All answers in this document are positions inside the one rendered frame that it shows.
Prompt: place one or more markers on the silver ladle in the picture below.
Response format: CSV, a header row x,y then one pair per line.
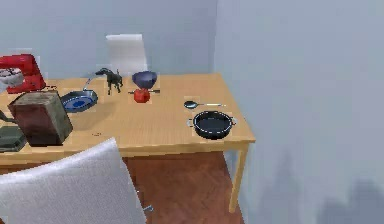
x,y
191,104

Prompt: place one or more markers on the black round pan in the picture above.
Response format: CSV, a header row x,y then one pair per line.
x,y
212,125

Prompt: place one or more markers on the light wooden table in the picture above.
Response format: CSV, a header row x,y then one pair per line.
x,y
160,126

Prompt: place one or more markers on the black knife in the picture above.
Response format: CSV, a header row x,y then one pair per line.
x,y
155,91

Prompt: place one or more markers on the red round object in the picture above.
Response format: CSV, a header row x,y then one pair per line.
x,y
142,95

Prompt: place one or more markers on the blue bowl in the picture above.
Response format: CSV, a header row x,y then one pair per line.
x,y
144,79

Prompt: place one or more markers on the black horse figurine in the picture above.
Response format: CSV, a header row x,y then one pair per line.
x,y
113,80

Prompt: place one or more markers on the blue frying pan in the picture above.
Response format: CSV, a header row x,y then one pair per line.
x,y
78,101

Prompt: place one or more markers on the brown box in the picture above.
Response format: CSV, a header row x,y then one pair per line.
x,y
40,118

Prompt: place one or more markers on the red stand mixer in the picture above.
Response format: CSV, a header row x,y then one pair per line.
x,y
25,71

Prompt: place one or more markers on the dark green flat appliance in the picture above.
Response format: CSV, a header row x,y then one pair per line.
x,y
10,138

